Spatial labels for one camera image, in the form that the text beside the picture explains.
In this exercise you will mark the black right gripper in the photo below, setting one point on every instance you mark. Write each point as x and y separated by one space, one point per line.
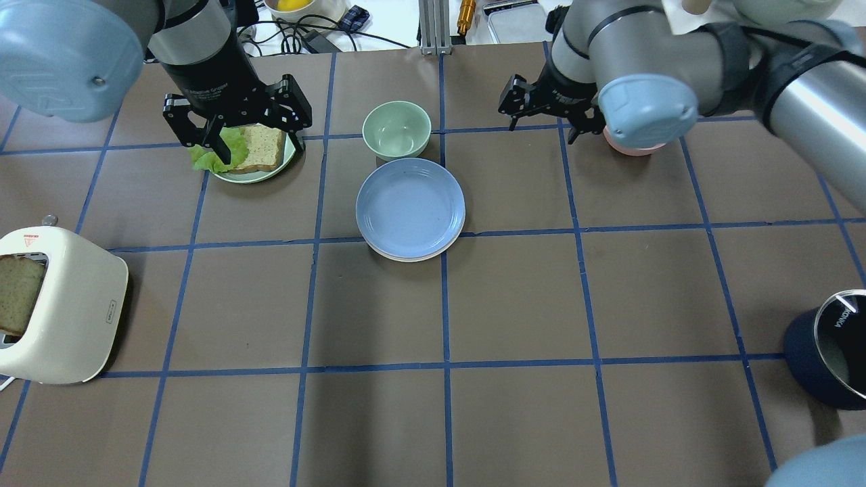
561 91

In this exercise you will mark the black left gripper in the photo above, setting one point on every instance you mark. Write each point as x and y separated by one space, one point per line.
215 80

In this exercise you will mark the blue plate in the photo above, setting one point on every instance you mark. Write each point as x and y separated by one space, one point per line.
410 207

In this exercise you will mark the pink plate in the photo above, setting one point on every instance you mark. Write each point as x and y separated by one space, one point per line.
397 258

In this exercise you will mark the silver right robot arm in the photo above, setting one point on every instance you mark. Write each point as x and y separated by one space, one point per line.
618 66

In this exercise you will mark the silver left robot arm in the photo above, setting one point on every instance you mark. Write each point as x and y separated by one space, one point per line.
77 60

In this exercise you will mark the bread slice on plate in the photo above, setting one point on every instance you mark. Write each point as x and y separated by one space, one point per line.
266 149

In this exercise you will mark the green lettuce leaf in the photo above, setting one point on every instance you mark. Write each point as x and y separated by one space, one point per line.
203 159

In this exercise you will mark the beige bowl with toys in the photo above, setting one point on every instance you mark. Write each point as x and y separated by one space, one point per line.
315 13

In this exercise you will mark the green bowl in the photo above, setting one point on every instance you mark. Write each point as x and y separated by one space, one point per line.
397 129

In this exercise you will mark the yellow toy ball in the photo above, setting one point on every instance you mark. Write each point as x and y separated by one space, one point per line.
292 5

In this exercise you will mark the white toaster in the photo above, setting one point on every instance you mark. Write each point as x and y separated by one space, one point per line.
74 321

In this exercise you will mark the bread slice in toaster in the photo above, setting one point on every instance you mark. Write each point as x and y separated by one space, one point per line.
21 280

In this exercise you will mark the aluminium frame post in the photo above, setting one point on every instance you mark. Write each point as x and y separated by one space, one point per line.
434 27

